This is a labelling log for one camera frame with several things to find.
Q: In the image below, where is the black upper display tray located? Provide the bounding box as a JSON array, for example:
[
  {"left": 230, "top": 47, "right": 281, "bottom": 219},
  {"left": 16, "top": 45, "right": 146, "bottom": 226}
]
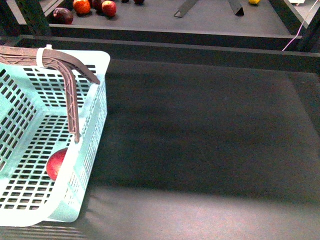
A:
[{"left": 0, "top": 0, "right": 320, "bottom": 52}]

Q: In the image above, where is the dark plum right of cluster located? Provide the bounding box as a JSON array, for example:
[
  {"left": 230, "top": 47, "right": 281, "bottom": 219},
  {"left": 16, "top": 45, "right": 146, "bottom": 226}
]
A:
[{"left": 134, "top": 0, "right": 145, "bottom": 5}]

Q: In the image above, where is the black display tray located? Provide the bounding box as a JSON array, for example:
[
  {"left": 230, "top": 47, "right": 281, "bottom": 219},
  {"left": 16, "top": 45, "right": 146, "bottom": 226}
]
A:
[
  {"left": 0, "top": 0, "right": 320, "bottom": 52},
  {"left": 0, "top": 36, "right": 320, "bottom": 240}
]

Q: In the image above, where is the yellow lemon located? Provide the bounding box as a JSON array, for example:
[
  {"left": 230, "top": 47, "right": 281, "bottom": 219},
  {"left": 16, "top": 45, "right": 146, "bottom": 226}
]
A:
[{"left": 248, "top": 0, "right": 260, "bottom": 5}]

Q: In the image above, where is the white zip tie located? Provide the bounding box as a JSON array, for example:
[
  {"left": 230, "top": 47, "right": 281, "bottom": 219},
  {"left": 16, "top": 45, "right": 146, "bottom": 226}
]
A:
[{"left": 35, "top": 44, "right": 52, "bottom": 69}]

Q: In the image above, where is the flat black divider strip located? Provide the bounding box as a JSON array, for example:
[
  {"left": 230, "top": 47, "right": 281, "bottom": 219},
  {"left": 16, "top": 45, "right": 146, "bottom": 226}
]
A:
[{"left": 173, "top": 0, "right": 198, "bottom": 18}]

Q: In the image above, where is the dark purple fruit front left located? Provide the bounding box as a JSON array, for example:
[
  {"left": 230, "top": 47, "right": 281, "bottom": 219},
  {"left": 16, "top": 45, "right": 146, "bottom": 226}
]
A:
[{"left": 52, "top": 7, "right": 74, "bottom": 25}]

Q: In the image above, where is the orange red fruit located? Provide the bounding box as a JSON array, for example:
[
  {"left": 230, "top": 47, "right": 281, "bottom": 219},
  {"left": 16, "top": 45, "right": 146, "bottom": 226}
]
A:
[{"left": 72, "top": 0, "right": 91, "bottom": 15}]

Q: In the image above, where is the red apple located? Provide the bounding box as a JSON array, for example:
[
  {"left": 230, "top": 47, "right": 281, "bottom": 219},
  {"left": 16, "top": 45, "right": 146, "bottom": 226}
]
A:
[
  {"left": 101, "top": 0, "right": 117, "bottom": 18},
  {"left": 46, "top": 148, "right": 68, "bottom": 181}
]

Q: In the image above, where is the brown smooth left gripper finger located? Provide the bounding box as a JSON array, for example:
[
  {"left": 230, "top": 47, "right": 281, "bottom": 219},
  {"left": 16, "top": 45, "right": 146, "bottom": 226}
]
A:
[{"left": 0, "top": 45, "right": 100, "bottom": 84}]

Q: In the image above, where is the red apple in cluster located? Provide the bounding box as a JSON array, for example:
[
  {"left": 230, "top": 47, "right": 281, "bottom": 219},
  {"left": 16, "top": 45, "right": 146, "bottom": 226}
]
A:
[{"left": 101, "top": 0, "right": 117, "bottom": 18}]

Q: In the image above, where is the black lower display tray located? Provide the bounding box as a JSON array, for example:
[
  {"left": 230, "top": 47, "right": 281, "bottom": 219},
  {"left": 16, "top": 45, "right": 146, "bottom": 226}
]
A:
[{"left": 0, "top": 36, "right": 320, "bottom": 240}]

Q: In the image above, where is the white pink cable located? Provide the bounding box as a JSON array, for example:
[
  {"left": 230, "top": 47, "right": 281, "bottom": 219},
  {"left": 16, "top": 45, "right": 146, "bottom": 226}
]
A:
[{"left": 281, "top": 0, "right": 317, "bottom": 52}]

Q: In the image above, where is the light green plastic basket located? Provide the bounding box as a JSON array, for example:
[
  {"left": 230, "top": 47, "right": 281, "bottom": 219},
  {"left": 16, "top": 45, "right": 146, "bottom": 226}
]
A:
[{"left": 0, "top": 50, "right": 111, "bottom": 227}]

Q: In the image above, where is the black triangular divider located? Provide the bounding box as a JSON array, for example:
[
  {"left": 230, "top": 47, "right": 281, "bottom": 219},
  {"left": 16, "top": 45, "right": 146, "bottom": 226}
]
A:
[{"left": 228, "top": 0, "right": 245, "bottom": 17}]

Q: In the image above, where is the brown ribbed left gripper finger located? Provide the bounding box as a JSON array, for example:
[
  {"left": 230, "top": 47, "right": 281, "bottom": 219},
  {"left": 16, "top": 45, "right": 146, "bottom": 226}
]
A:
[{"left": 0, "top": 53, "right": 80, "bottom": 143}]

